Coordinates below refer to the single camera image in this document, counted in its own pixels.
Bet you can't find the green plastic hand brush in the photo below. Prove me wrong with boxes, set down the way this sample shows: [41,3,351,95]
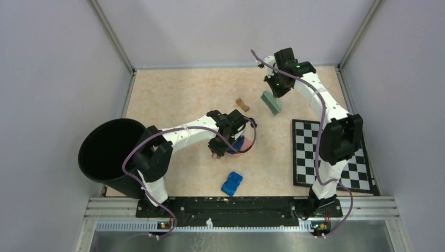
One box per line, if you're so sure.
[261,90,282,116]

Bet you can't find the large dark blue paper scrap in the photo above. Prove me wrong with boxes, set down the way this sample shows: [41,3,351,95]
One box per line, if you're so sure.
[227,136,245,155]

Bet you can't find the pink plastic dustpan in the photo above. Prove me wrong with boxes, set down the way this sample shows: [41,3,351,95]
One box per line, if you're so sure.
[226,136,252,156]

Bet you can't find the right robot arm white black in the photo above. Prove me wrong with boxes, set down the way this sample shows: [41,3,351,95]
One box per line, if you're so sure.
[257,48,363,216]

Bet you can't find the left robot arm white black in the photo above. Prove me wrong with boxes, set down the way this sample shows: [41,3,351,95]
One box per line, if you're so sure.
[125,110,256,217]

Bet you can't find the wooden arch block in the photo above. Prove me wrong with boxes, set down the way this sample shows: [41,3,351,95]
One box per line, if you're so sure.
[235,98,250,112]

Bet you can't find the black white checkerboard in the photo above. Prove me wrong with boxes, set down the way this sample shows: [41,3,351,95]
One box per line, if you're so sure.
[292,119,379,195]

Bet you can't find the blue toy car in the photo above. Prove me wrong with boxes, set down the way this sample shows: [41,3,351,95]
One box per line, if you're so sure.
[221,172,243,197]

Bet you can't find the black round trash bin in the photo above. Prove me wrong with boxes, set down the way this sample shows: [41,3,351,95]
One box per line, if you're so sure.
[78,118,149,199]

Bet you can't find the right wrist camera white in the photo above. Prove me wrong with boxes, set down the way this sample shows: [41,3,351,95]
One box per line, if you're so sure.
[257,56,276,78]

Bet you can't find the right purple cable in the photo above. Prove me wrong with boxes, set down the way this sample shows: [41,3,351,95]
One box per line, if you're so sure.
[250,49,355,239]

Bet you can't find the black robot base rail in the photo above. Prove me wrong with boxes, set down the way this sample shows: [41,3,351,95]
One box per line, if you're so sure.
[135,196,343,227]

